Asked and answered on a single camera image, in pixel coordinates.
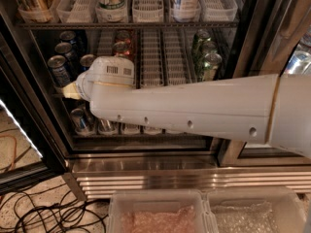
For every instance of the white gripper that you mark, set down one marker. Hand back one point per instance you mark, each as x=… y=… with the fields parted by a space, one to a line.
x=84 y=85

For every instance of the blue pepsi can front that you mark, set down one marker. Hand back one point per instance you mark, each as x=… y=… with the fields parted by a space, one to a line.
x=86 y=61

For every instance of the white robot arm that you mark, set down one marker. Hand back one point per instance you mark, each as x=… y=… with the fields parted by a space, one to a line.
x=268 y=109

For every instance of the blue silver can front left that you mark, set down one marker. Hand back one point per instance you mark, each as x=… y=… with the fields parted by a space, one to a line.
x=61 y=70

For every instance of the silver can bottom left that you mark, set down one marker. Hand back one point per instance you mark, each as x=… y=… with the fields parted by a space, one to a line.
x=79 y=120

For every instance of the dark can middle left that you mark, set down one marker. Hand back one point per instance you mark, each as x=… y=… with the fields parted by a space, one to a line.
x=66 y=49

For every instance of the dark can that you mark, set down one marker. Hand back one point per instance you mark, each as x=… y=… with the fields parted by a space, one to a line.
x=74 y=40
x=66 y=49

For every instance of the dark can rear left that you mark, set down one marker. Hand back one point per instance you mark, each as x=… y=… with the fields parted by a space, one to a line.
x=74 y=40

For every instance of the red coca-cola can middle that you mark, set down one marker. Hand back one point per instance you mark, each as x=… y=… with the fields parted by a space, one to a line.
x=122 y=48

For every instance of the red coca-cola can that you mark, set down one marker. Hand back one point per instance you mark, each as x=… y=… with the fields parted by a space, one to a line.
x=122 y=48
x=123 y=36

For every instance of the open fridge door left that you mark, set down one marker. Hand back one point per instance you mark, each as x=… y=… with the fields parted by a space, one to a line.
x=16 y=95

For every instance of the red coca-cola can rear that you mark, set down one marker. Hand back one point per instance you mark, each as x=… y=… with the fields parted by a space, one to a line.
x=123 y=36

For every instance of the stainless fridge base grille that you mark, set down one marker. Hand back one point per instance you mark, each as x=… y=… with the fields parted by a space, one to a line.
x=99 y=178

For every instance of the green can rear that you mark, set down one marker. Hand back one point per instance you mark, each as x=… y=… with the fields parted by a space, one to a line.
x=199 y=37

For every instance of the green can middle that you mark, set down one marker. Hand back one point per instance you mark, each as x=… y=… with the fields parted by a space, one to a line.
x=206 y=48

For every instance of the clear bin pink bubble wrap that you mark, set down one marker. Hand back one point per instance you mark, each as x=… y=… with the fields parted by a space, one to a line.
x=160 y=211

